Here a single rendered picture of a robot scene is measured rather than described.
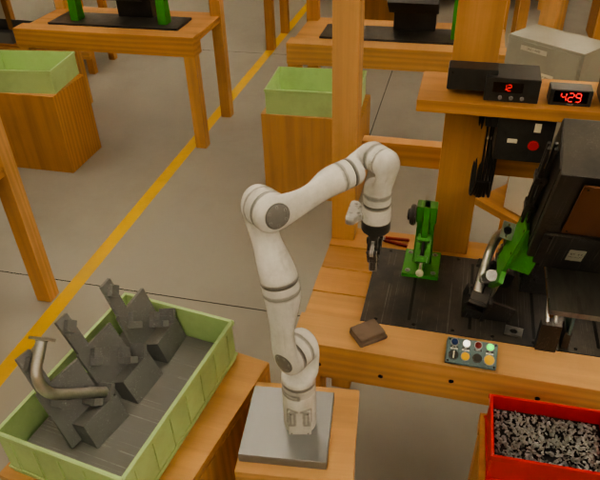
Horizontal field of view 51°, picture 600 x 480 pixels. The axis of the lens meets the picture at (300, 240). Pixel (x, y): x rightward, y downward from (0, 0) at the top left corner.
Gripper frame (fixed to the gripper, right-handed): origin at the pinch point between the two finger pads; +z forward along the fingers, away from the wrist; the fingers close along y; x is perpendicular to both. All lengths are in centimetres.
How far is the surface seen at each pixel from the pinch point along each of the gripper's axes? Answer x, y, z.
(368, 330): 2.2, 11.9, 36.9
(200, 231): 137, 173, 130
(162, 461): 50, -42, 47
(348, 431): 2.0, -21.9, 44.8
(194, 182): 165, 232, 130
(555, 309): -50, 11, 17
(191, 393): 48, -24, 39
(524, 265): -42, 29, 16
